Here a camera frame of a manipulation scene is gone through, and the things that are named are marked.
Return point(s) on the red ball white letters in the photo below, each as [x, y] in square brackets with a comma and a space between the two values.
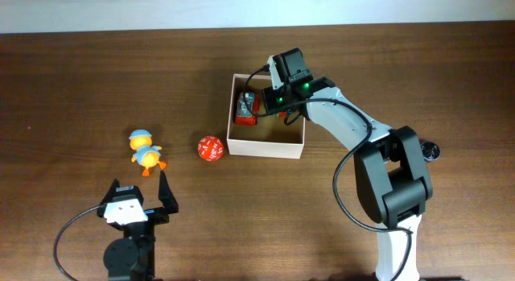
[210, 148]

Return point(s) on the yellow duck toy blue hat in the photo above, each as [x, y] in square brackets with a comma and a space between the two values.
[146, 154]

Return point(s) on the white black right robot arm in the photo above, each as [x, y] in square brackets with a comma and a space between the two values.
[392, 180]

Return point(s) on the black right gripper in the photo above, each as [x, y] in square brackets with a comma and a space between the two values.
[269, 105]

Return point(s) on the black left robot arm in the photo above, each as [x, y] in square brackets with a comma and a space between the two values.
[132, 257]

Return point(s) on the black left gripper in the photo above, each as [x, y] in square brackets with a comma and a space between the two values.
[168, 201]

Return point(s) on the small black round tin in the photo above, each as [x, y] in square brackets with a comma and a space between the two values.
[430, 151]

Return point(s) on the red toy car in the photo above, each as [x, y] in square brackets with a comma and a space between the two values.
[247, 106]

